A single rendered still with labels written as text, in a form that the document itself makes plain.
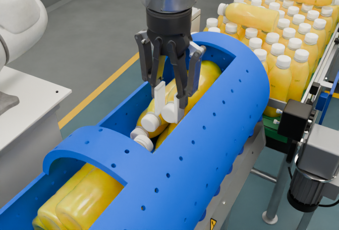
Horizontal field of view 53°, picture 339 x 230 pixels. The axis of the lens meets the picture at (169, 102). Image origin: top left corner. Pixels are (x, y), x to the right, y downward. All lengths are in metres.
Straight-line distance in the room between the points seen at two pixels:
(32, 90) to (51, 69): 2.04
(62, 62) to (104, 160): 2.71
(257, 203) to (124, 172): 1.56
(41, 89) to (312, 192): 0.94
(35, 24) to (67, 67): 2.06
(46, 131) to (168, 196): 0.63
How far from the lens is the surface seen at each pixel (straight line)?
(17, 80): 1.15
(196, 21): 1.29
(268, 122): 1.11
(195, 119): 0.61
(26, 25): 1.03
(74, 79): 2.93
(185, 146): 0.57
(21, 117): 1.00
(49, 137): 1.10
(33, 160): 1.09
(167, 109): 0.68
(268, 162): 2.23
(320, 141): 1.16
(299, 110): 1.02
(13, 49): 1.02
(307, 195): 1.30
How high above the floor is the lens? 1.61
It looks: 39 degrees down
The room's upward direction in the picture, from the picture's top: straight up
